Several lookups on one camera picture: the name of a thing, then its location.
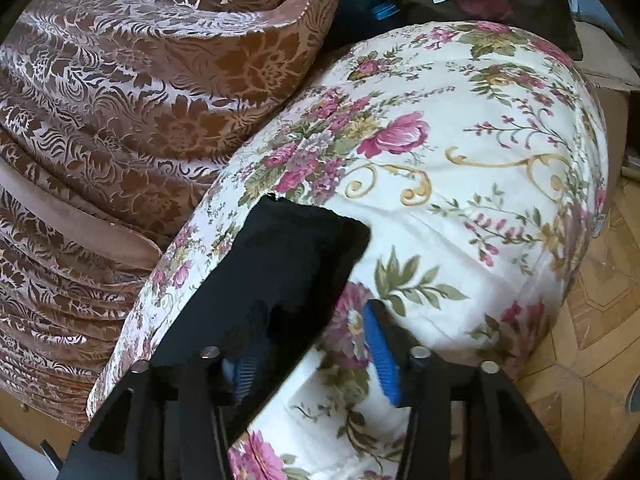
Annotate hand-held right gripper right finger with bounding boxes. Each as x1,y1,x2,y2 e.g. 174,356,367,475
362,300,573,480

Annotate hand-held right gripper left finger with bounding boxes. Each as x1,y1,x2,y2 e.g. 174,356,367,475
62,345,261,480

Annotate brown floral curtain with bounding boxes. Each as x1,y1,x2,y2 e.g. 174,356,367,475
0,0,346,433

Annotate cardboard box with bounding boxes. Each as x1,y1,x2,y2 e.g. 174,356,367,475
575,20,640,186

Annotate black embroidered pants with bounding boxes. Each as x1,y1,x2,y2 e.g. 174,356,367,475
145,195,372,448

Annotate dark bag with white strips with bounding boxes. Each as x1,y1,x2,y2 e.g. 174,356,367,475
382,0,586,61

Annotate floral printed blanket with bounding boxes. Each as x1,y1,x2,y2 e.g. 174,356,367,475
86,21,610,480

